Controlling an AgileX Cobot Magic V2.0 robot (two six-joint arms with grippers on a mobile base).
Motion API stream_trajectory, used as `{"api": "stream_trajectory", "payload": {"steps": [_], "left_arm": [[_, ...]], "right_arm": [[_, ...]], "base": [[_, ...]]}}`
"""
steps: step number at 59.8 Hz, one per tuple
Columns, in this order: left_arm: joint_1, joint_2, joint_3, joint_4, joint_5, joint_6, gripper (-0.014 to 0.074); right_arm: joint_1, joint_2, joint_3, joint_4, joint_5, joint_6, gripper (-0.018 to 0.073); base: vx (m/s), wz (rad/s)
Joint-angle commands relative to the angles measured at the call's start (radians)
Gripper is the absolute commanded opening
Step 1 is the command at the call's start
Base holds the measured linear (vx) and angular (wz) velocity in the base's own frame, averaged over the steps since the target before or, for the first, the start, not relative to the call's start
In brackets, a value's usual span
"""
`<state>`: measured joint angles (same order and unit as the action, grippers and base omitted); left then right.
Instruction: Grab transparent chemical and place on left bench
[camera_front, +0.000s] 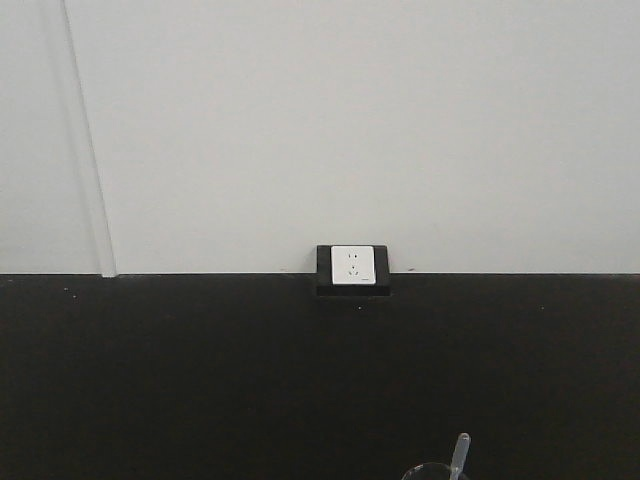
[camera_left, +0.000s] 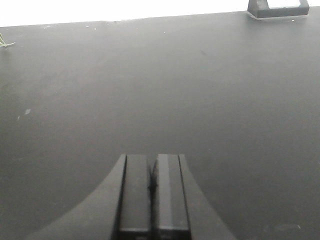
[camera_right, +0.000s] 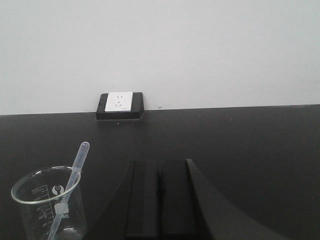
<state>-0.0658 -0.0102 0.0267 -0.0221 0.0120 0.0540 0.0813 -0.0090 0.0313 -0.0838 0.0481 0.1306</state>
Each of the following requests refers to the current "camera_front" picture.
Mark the white wall power socket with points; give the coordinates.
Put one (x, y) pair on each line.
(352, 265)

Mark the clear plastic pipette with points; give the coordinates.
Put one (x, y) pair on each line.
(459, 456)

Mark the clear glass beaker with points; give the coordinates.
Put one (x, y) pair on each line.
(428, 471)

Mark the black socket mounting box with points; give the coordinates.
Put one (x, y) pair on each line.
(325, 288)

